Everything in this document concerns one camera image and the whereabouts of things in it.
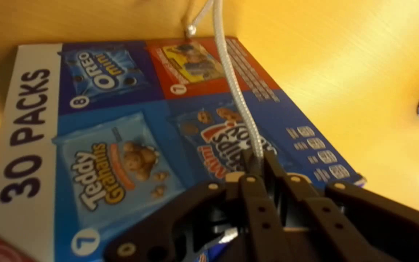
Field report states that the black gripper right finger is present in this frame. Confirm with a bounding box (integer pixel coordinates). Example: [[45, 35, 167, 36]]
[[262, 150, 419, 262]]

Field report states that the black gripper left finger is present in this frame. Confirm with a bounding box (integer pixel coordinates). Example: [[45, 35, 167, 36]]
[[103, 150, 294, 262]]

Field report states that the short white rope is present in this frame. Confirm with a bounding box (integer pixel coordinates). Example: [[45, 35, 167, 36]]
[[212, 0, 265, 164]]

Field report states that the long white rope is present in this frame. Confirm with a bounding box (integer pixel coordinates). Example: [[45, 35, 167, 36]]
[[184, 0, 217, 38]]

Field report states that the blue snack pack box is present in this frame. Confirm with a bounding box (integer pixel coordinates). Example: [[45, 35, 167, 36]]
[[0, 35, 368, 262]]

